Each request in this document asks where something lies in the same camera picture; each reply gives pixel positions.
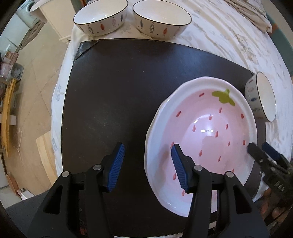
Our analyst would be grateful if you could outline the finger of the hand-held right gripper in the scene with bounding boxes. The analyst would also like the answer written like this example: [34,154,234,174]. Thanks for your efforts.
[262,142,289,171]
[247,142,275,170]

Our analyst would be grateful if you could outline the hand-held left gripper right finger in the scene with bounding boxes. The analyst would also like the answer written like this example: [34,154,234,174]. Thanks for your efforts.
[171,144,269,238]

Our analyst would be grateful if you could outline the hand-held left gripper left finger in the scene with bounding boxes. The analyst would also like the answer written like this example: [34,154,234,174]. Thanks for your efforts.
[27,142,126,238]

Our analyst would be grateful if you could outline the small pink strawberry plate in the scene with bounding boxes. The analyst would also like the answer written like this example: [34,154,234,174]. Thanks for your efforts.
[145,77,257,217]

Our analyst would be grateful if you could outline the person's right hand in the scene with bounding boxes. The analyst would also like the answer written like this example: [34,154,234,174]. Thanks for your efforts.
[260,189,290,220]

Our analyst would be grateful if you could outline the white fish-print bowl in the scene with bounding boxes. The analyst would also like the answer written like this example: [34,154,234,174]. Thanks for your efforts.
[132,0,192,42]
[244,71,277,122]
[73,0,129,36]

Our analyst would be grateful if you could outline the light wooden board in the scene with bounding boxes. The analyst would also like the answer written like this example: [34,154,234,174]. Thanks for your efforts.
[35,131,58,183]

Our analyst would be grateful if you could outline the black mat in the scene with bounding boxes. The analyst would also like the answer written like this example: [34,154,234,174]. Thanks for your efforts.
[61,38,267,237]

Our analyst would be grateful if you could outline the person's grey pants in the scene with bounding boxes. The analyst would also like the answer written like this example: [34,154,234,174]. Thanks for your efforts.
[5,191,51,238]

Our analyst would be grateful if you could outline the white printed bed sheet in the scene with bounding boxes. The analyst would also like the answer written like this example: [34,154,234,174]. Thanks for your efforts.
[51,0,293,237]

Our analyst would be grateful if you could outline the yellow wooden rack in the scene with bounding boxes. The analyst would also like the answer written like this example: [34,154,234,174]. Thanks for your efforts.
[0,78,17,158]

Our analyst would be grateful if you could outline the beige printed quilt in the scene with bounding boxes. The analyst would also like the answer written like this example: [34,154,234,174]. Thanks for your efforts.
[223,0,273,32]

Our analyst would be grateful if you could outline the grey trash bin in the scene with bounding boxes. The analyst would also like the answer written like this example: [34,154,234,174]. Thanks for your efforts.
[7,63,24,81]

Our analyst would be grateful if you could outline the colourful printed box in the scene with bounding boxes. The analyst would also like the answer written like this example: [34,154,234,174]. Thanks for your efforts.
[0,51,14,78]

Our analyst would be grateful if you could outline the patterned floor rug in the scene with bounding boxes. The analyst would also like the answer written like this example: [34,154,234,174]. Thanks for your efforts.
[21,21,47,49]

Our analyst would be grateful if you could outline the white bedside cabinet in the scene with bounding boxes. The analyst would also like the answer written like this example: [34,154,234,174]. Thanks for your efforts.
[30,0,92,42]

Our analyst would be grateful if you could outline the white kitchen cabinets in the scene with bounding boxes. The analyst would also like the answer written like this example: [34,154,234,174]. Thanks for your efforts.
[0,21,30,55]

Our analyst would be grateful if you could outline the white washing machine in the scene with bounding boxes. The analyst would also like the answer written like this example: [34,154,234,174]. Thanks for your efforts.
[16,0,40,28]

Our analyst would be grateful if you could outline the white cable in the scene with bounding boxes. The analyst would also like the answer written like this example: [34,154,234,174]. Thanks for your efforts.
[11,128,25,158]

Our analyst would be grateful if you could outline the teal bed frame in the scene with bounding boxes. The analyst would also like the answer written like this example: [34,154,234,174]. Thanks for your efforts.
[266,11,293,76]

